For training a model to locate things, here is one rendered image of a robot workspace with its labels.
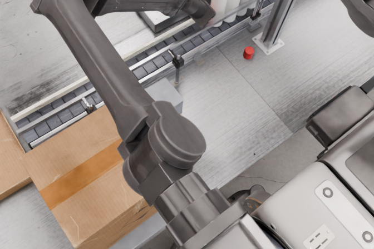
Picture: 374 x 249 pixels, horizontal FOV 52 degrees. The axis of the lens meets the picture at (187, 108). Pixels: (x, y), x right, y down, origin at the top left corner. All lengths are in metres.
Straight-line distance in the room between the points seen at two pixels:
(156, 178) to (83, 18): 0.30
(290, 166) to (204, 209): 1.70
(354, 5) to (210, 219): 0.47
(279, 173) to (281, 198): 1.67
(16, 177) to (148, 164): 0.76
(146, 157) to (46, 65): 0.91
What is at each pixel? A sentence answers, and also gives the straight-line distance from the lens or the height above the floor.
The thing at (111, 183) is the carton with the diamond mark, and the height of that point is 1.12.
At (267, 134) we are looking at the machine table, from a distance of 1.25.
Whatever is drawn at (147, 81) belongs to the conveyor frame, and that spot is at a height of 0.86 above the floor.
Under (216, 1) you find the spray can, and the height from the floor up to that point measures 1.01.
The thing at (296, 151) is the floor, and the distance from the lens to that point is 2.19.
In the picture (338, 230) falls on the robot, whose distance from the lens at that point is 0.47.
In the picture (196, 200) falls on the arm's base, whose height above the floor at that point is 1.49.
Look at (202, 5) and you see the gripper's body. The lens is 1.20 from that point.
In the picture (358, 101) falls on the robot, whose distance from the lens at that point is 0.58.
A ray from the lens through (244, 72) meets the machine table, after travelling 1.34.
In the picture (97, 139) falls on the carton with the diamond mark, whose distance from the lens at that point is 0.90.
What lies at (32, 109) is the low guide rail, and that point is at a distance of 1.21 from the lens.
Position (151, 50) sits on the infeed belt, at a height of 0.88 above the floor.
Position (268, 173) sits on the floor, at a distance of 2.10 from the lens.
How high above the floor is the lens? 1.95
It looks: 64 degrees down
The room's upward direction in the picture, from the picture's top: 7 degrees clockwise
